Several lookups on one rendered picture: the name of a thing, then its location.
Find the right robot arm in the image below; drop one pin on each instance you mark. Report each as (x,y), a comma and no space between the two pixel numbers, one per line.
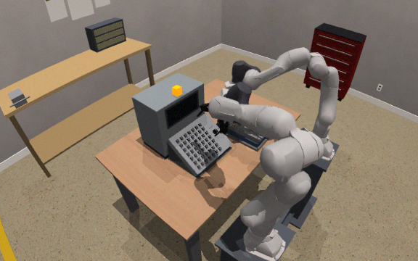
(290,60)

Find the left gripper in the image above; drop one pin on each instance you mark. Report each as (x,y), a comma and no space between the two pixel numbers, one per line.
(223,127)

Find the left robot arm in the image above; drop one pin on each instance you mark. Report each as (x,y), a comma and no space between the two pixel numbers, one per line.
(281,160)

